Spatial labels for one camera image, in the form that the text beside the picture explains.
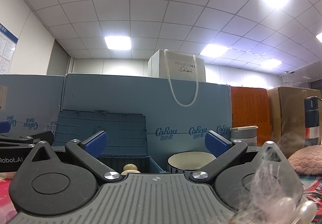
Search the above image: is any white bowl with blue pattern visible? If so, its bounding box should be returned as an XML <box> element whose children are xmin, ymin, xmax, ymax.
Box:
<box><xmin>168</xmin><ymin>152</ymin><xmax>216</xmax><ymax>176</ymax></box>

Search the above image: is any white paper gift bag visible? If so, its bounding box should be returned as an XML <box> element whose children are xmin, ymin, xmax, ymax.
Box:
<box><xmin>148</xmin><ymin>49</ymin><xmax>206</xmax><ymax>107</ymax></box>

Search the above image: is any orange perforated panel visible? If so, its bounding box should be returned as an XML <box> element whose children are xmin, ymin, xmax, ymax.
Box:
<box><xmin>230</xmin><ymin>87</ymin><xmax>271</xmax><ymax>146</ymax></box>

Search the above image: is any beige round knob object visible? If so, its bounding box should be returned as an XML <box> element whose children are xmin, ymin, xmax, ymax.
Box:
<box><xmin>121</xmin><ymin>163</ymin><xmax>140</xmax><ymax>175</ymax></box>

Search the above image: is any wall notice board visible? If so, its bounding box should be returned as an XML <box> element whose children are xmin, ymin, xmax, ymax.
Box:
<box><xmin>0</xmin><ymin>23</ymin><xmax>18</xmax><ymax>74</ymax></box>

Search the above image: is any large blue cardboard box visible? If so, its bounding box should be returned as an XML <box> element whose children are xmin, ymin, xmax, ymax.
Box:
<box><xmin>62</xmin><ymin>73</ymin><xmax>232</xmax><ymax>169</ymax></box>

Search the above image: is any blue plastic storage crate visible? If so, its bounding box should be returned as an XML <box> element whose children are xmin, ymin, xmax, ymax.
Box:
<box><xmin>54</xmin><ymin>109</ymin><xmax>165</xmax><ymax>174</ymax></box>

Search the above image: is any dark blue thermos bottle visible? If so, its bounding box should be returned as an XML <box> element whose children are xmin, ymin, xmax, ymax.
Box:
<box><xmin>304</xmin><ymin>96</ymin><xmax>320</xmax><ymax>147</ymax></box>

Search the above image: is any brown cardboard box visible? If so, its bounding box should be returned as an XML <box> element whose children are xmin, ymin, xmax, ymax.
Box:
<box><xmin>267</xmin><ymin>86</ymin><xmax>321</xmax><ymax>158</ymax></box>

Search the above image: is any grey lidded jar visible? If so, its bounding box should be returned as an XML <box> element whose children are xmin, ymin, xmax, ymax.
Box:
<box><xmin>230</xmin><ymin>126</ymin><xmax>258</xmax><ymax>147</ymax></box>

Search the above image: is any white fluffy pearl charm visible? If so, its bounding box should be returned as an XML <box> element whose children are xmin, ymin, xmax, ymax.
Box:
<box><xmin>229</xmin><ymin>141</ymin><xmax>317</xmax><ymax>223</ymax></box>

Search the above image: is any colourful anime table mat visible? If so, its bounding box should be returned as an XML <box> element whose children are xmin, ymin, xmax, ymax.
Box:
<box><xmin>1</xmin><ymin>177</ymin><xmax>321</xmax><ymax>223</ymax></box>

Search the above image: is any pink knitted cushion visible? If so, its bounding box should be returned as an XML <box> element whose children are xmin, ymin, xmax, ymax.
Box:
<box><xmin>288</xmin><ymin>145</ymin><xmax>322</xmax><ymax>175</ymax></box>

